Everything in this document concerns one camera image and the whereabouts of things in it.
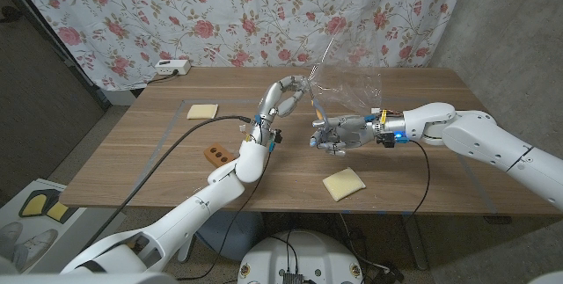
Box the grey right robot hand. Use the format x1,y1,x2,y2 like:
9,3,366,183
309,114,406,158

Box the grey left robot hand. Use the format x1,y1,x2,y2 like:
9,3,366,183
247,75,312,145

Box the grey yellow handled scissors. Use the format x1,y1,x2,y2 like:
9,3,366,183
310,94,332,130

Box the transparent cling film sheet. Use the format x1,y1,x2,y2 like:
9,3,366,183
307,33,384,119

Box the brown wooden block with holes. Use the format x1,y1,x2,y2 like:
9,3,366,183
203,142,239,170

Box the yellow sponge near front edge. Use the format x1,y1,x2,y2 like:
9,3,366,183
322,167,367,203

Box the yellow sponge at left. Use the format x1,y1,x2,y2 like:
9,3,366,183
186,103,220,120

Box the floral backdrop cloth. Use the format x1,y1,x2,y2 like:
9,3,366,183
6,0,472,91

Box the white power strip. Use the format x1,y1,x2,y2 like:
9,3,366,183
154,58,192,76

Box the grey metal table leg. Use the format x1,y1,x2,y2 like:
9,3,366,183
402,213,430,271
178,236,197,263

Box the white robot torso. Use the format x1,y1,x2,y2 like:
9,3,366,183
237,229,365,284

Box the blue grey round stool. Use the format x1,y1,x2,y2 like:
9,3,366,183
195,210,265,262

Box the black power adapter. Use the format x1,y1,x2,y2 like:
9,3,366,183
371,261,406,284

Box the white mat with yellow marks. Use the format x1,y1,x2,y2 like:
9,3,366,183
0,178,89,237

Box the white shoe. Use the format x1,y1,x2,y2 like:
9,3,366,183
0,221,23,250
12,229,58,272

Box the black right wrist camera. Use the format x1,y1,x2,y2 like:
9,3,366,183
376,130,411,149

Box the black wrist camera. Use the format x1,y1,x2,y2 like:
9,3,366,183
376,130,411,149
267,128,284,154

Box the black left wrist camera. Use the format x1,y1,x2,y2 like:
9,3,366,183
267,128,284,154

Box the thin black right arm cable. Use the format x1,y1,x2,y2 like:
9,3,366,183
405,139,432,220

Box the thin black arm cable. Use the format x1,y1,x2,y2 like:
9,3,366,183
405,139,432,220
175,149,274,282

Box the black power strip cord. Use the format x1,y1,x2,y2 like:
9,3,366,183
147,70,179,85

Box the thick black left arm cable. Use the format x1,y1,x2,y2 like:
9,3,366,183
80,114,255,251

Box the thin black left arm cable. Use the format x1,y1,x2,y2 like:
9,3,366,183
175,149,274,282

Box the black torso cable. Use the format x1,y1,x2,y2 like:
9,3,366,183
268,229,300,274

